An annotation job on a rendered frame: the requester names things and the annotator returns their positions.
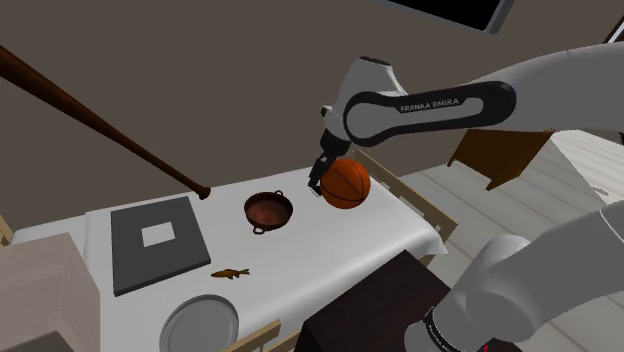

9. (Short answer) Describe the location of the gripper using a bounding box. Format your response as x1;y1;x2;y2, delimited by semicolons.
307;129;353;198

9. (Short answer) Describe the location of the orange basketball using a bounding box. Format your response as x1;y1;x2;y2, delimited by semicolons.
319;158;372;210

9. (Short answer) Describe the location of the small brown fish figure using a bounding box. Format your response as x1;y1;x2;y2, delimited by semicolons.
209;267;251;281

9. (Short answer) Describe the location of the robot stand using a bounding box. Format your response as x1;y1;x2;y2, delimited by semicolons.
294;249;524;352

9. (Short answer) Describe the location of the grey book with white square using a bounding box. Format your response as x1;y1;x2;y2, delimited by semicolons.
109;195;213;298

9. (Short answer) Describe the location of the grey plate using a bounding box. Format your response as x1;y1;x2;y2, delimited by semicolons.
158;293;241;352

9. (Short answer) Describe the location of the brown wooden baseball bat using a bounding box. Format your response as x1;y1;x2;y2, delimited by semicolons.
0;44;212;201

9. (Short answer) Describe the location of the light wooden bedside cabinet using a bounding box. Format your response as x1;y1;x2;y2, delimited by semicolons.
0;232;102;352

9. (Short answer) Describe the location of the copper bowl with handles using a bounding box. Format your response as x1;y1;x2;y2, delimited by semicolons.
243;189;295;236

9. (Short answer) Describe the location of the black screen with grey frame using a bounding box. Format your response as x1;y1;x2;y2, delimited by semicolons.
374;0;516;36

